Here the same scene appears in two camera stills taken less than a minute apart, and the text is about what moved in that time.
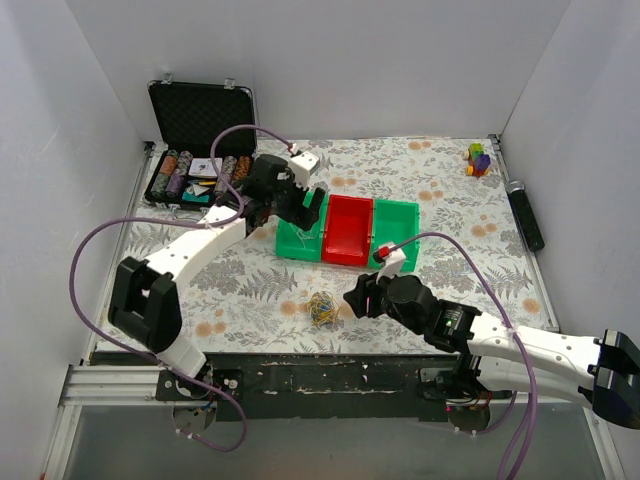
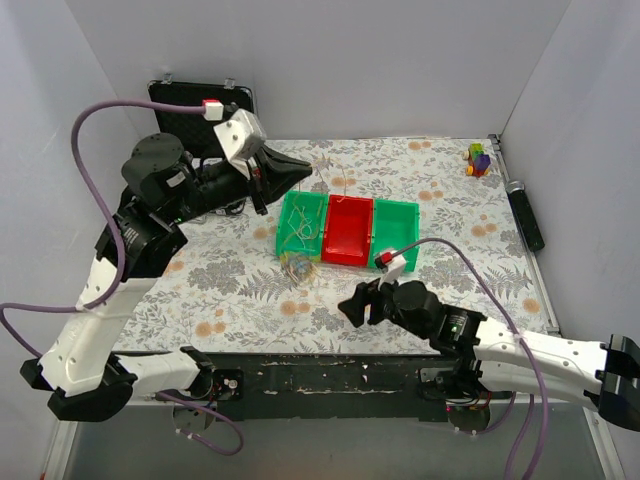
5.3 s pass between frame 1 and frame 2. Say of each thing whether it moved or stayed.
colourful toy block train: stayed
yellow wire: moved
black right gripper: stayed
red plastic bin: stayed
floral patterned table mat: stayed
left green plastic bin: stayed
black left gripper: moved
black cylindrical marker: stayed
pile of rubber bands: moved
